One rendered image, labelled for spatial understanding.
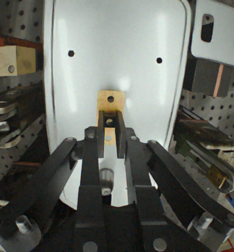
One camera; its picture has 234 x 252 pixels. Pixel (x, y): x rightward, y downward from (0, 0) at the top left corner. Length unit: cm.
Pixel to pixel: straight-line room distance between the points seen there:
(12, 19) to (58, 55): 42
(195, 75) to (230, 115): 52
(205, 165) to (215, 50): 19
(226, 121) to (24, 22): 90
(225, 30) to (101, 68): 22
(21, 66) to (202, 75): 28
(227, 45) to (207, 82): 7
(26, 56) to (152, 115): 20
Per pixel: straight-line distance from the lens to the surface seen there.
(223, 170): 25
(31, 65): 22
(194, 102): 65
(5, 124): 22
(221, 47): 30
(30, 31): 60
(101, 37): 23
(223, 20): 31
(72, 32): 24
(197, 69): 30
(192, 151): 28
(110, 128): 22
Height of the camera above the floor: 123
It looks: 66 degrees down
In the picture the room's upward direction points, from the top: 170 degrees clockwise
